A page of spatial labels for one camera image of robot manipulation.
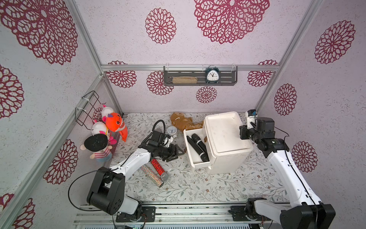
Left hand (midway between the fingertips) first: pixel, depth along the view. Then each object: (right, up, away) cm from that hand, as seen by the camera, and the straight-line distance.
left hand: (181, 155), depth 82 cm
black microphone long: (+10, +3, +4) cm, 11 cm away
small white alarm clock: (-7, +13, +23) cm, 27 cm away
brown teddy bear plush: (+1, +19, +22) cm, 29 cm away
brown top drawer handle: (+14, +9, -2) cm, 17 cm away
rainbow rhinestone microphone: (-17, -13, +2) cm, 21 cm away
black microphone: (+11, +7, +6) cm, 14 cm away
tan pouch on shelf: (+2, +45, +6) cm, 46 cm away
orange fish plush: (-41, +19, +7) cm, 46 cm away
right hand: (+34, +18, -5) cm, 38 cm away
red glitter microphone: (-10, -12, +1) cm, 16 cm away
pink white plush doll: (-49, +16, +3) cm, 52 cm away
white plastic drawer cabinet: (+23, +4, -13) cm, 27 cm away
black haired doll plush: (-45, +8, -6) cm, 46 cm away
